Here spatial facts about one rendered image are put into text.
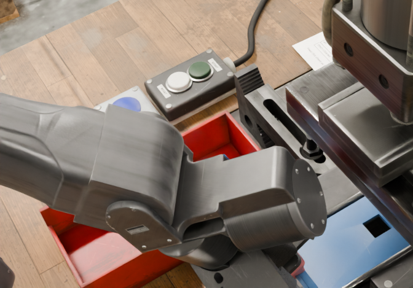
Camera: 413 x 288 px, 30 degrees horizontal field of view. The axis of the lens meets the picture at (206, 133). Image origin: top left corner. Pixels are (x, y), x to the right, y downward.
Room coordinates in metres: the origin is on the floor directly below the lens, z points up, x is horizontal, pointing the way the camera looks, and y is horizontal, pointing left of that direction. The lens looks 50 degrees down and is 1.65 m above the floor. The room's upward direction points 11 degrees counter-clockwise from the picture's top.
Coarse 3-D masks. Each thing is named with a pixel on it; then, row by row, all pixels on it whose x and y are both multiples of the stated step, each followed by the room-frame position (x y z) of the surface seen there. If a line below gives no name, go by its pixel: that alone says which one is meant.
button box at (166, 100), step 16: (256, 16) 0.83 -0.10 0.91; (224, 64) 0.72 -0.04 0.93; (240, 64) 0.74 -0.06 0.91; (160, 80) 0.72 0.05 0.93; (192, 80) 0.70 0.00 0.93; (208, 80) 0.70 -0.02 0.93; (224, 80) 0.69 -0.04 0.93; (160, 96) 0.69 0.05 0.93; (176, 96) 0.68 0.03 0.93; (192, 96) 0.68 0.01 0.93; (208, 96) 0.68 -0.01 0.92; (224, 96) 0.69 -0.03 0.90; (160, 112) 0.69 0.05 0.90; (176, 112) 0.66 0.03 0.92; (192, 112) 0.67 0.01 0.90
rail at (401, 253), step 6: (408, 246) 0.37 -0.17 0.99; (402, 252) 0.36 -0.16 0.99; (408, 252) 0.36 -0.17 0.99; (390, 258) 0.36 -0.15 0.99; (396, 258) 0.36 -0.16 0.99; (402, 258) 0.36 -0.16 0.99; (384, 264) 0.36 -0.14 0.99; (390, 264) 0.36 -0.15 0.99; (372, 270) 0.35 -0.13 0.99; (378, 270) 0.35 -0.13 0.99; (360, 276) 0.35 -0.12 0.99; (366, 276) 0.35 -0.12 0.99; (372, 276) 0.35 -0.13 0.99; (354, 282) 0.34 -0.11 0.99; (360, 282) 0.34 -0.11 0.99
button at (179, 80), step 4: (176, 72) 0.72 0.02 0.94; (180, 72) 0.72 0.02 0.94; (184, 72) 0.72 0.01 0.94; (172, 76) 0.71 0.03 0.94; (176, 76) 0.71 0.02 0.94; (180, 76) 0.71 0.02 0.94; (184, 76) 0.71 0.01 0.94; (188, 76) 0.71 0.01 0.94; (168, 80) 0.71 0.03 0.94; (172, 80) 0.70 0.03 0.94; (176, 80) 0.70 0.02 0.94; (180, 80) 0.70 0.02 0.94; (184, 80) 0.70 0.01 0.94; (188, 80) 0.70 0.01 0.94; (168, 84) 0.70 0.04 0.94; (172, 84) 0.70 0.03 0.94; (176, 84) 0.70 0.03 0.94; (180, 84) 0.69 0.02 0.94; (184, 84) 0.69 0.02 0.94; (188, 84) 0.70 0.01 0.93; (172, 88) 0.69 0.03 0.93; (176, 88) 0.69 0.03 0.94; (180, 88) 0.69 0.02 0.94
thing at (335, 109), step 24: (312, 72) 0.48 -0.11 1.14; (336, 72) 0.47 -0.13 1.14; (288, 96) 0.46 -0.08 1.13; (312, 96) 0.45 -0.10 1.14; (336, 96) 0.41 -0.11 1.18; (360, 96) 0.40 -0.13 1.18; (312, 120) 0.43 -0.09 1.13; (336, 120) 0.39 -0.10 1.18; (360, 120) 0.38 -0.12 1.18; (384, 120) 0.38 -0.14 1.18; (336, 144) 0.40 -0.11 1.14; (360, 144) 0.36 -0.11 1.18; (384, 144) 0.35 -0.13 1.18; (408, 144) 0.35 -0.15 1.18; (360, 168) 0.35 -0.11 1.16; (384, 168) 0.33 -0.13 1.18; (408, 168) 0.34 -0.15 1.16; (384, 192) 0.34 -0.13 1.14; (408, 192) 0.33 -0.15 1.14; (384, 216) 0.34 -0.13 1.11; (408, 216) 0.31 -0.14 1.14; (408, 240) 0.31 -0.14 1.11
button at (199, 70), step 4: (192, 64) 0.73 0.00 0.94; (196, 64) 0.72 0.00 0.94; (200, 64) 0.72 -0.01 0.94; (204, 64) 0.72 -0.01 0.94; (208, 64) 0.72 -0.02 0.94; (192, 68) 0.72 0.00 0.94; (196, 68) 0.72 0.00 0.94; (200, 68) 0.72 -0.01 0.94; (204, 68) 0.71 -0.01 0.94; (208, 68) 0.71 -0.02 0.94; (192, 72) 0.71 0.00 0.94; (196, 72) 0.71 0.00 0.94; (200, 72) 0.71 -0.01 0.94; (204, 72) 0.71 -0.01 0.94; (208, 72) 0.71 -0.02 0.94; (192, 76) 0.71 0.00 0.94; (196, 76) 0.70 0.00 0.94; (200, 76) 0.70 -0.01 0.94; (204, 76) 0.70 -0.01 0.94
